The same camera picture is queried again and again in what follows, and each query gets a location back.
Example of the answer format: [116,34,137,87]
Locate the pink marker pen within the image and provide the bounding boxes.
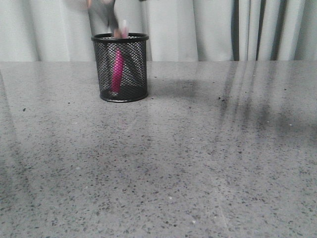
[110,20,129,97]

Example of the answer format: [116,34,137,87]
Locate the grey orange scissors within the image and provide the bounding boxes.
[86,0,123,39]

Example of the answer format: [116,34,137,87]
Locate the black mesh pen bin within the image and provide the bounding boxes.
[91,33,149,103]

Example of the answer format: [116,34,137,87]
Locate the grey curtain backdrop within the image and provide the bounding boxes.
[0,0,317,61]

